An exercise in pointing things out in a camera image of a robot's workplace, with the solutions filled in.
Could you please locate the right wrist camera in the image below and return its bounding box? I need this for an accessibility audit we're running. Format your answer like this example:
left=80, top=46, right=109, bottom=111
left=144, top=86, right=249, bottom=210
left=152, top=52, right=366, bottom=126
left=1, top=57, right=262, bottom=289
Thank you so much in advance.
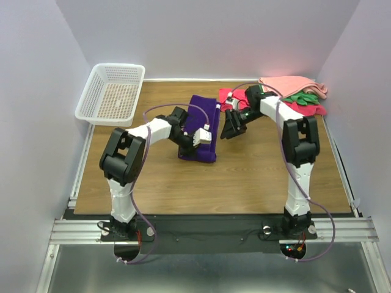
left=225, top=96, right=240, bottom=110

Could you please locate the aluminium frame rail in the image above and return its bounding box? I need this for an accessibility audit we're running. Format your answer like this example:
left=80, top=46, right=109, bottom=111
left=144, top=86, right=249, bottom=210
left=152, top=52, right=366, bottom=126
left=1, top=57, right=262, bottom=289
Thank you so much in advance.
left=49, top=218, right=379, bottom=245

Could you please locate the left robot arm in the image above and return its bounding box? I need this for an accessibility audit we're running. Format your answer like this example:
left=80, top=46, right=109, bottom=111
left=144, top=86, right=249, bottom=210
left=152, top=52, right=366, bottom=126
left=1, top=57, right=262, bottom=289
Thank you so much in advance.
left=98, top=106, right=212, bottom=241

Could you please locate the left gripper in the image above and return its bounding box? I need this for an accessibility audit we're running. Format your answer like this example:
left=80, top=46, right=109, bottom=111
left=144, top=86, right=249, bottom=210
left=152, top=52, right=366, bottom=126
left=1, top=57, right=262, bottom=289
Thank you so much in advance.
left=169, top=131, right=200, bottom=159

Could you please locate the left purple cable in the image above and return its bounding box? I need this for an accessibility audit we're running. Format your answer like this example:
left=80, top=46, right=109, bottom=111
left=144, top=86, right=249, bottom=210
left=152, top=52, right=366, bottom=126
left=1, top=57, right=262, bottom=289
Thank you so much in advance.
left=117, top=103, right=211, bottom=265

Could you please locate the purple towel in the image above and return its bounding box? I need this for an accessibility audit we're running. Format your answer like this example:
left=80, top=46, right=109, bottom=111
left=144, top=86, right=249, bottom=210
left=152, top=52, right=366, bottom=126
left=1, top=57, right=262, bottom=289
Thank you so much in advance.
left=177, top=94, right=221, bottom=164

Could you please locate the white plastic basket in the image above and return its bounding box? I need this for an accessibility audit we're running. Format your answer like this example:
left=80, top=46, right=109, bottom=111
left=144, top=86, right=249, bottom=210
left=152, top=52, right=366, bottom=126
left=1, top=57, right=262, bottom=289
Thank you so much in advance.
left=75, top=63, right=145, bottom=127

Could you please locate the salmon pink towel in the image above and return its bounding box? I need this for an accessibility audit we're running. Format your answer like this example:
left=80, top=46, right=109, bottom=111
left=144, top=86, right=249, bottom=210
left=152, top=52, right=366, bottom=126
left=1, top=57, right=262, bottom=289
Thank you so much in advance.
left=258, top=76, right=327, bottom=99

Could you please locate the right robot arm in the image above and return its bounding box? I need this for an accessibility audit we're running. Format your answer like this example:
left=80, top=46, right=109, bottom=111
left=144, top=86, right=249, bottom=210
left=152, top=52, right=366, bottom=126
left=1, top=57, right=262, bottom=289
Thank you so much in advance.
left=221, top=84, right=320, bottom=238

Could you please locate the hot pink towel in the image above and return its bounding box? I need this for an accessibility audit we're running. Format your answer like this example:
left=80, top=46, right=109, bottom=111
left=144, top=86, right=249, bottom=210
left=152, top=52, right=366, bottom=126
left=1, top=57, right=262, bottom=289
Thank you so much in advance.
left=219, top=88, right=327, bottom=116

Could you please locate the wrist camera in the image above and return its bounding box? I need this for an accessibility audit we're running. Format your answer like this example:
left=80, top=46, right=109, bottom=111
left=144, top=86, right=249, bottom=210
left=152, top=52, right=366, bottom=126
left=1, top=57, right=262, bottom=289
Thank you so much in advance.
left=193, top=128, right=212, bottom=147
left=225, top=96, right=240, bottom=110

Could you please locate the green towel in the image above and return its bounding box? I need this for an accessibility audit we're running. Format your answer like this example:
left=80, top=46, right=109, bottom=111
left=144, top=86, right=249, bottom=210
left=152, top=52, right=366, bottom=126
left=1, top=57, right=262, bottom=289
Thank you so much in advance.
left=258, top=85, right=320, bottom=107

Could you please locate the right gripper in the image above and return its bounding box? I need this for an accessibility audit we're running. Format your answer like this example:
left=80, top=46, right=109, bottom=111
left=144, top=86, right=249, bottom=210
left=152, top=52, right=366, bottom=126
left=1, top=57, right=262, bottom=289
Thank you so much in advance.
left=219, top=107, right=264, bottom=140

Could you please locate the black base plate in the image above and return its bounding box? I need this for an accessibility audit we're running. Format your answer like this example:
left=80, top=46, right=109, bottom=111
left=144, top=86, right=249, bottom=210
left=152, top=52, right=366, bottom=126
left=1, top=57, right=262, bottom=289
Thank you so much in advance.
left=62, top=213, right=318, bottom=254

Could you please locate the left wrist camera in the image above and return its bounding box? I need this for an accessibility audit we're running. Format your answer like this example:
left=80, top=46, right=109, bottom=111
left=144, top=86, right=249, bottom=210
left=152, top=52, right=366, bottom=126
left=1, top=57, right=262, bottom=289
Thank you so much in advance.
left=193, top=128, right=212, bottom=147

